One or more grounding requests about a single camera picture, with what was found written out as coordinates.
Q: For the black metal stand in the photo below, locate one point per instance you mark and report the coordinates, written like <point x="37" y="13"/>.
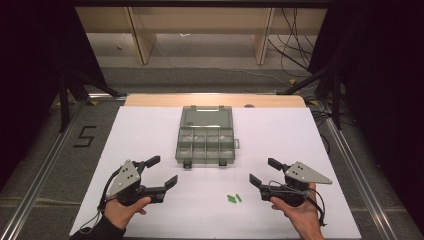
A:
<point x="336" y="100"/>
<point x="64" y="106"/>

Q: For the aluminium floor rail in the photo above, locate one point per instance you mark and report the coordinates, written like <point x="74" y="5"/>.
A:
<point x="361" y="183"/>
<point x="45" y="170"/>

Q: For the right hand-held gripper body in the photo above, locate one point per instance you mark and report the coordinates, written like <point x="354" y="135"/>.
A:
<point x="300" y="174"/>

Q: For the light wooden shelf unit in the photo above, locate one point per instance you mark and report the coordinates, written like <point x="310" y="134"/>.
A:
<point x="200" y="20"/>

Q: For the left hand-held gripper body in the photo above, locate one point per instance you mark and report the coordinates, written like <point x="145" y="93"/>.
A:
<point x="124" y="178"/>

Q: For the clear plastic compartment box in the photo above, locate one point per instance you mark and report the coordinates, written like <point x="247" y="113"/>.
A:
<point x="205" y="140"/>

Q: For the person's right hand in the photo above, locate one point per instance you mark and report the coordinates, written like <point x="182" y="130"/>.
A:
<point x="301" y="216"/>

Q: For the person's left hand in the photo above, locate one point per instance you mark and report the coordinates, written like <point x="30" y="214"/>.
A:
<point x="121" y="211"/>

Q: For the white table sheet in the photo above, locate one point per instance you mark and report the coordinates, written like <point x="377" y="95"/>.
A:
<point x="150" y="133"/>

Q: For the round table grommet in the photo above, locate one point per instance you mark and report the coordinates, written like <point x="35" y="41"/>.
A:
<point x="249" y="106"/>

